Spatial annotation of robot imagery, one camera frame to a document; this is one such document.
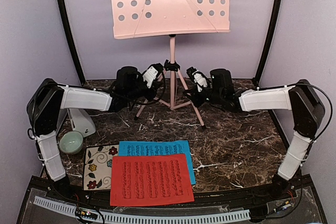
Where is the right black frame post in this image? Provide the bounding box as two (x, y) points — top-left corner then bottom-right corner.
(253, 0), (281, 86)

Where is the pink music stand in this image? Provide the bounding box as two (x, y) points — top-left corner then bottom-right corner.
(111, 0), (232, 132)

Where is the white metronome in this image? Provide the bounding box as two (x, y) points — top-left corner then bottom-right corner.
(67, 109), (96, 137)

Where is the pale green bowl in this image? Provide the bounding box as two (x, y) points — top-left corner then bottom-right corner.
(59, 131), (83, 154)

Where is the blue sheet music paper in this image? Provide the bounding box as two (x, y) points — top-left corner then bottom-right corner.
(119, 140), (196, 185)

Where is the left black frame post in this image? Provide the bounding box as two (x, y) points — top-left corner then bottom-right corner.
(57, 0), (86, 85)

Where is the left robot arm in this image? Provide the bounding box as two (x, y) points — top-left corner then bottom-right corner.
(26, 63), (163, 201)

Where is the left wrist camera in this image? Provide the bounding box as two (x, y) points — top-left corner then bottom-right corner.
(142, 63), (163, 89)

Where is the black frame post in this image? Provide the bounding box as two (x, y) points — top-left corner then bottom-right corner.
(57, 0), (86, 85)
(253, 0), (281, 86)

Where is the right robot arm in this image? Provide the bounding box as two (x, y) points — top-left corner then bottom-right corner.
(185, 67), (325, 200)

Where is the floral square plate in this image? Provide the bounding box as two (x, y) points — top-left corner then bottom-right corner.
(82, 144), (119, 191)

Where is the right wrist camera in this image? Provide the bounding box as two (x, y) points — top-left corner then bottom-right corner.
(186, 67), (210, 93)

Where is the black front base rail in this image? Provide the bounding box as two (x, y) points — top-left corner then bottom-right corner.
(17, 172), (327, 223)

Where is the red sheet music paper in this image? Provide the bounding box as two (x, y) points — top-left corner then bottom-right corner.
(110, 154), (194, 207)

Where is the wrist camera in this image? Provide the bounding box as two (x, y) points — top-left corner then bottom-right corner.
(186, 67), (210, 93)
(142, 63), (163, 89)

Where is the grey slotted cable duct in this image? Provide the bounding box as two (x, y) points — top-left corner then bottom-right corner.
(33, 196), (250, 223)

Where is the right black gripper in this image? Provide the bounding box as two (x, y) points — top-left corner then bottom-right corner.
(186, 81), (225, 107)

